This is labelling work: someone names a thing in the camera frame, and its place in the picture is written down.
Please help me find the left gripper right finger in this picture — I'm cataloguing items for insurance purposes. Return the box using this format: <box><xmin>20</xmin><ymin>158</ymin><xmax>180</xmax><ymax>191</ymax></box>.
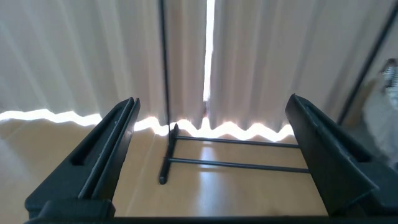
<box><xmin>285</xmin><ymin>93</ymin><xmax>398</xmax><ymax>217</ymax></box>

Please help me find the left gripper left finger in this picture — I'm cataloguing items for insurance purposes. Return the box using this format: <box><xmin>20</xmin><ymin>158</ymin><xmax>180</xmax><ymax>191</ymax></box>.
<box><xmin>24</xmin><ymin>96</ymin><xmax>141</xmax><ymax>220</ymax></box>

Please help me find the white laundry basket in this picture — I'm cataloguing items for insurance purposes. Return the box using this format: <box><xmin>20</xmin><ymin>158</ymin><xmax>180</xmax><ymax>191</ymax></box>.
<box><xmin>362</xmin><ymin>57</ymin><xmax>398</xmax><ymax>170</ymax></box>

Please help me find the black clothes rack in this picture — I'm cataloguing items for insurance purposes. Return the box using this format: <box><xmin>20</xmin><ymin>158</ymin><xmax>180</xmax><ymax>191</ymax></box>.
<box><xmin>158</xmin><ymin>0</ymin><xmax>398</xmax><ymax>185</ymax></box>

